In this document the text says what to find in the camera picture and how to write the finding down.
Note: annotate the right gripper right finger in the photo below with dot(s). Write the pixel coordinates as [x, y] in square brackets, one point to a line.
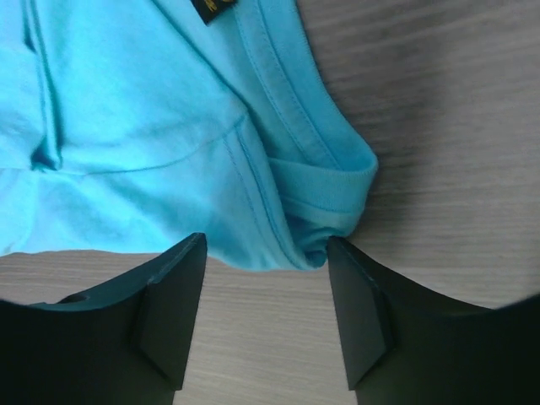
[403, 343]

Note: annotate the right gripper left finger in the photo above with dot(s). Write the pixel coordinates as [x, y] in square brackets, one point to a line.
[124, 341]

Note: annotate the turquoise t shirt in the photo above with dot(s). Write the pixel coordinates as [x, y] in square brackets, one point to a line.
[128, 125]

